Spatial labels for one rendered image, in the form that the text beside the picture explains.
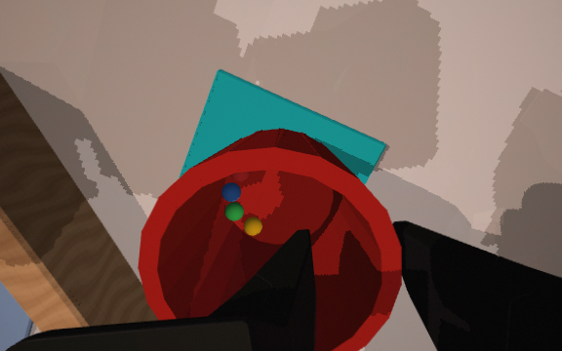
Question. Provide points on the yellow marble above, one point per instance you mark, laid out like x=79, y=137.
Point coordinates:
x=253, y=226

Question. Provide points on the dark blue marble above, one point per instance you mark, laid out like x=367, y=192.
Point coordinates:
x=231, y=192

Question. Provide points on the dark red marble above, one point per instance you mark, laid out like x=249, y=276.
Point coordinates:
x=240, y=176

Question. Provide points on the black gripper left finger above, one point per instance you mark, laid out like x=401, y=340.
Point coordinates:
x=274, y=311

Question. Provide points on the red cup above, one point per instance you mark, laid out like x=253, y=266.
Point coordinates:
x=193, y=259

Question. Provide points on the wooden rectangular beam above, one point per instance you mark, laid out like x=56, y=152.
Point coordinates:
x=56, y=258

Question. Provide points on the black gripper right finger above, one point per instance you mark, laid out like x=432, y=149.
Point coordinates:
x=473, y=300

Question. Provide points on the green marble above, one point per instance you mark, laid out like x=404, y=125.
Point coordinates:
x=234, y=211

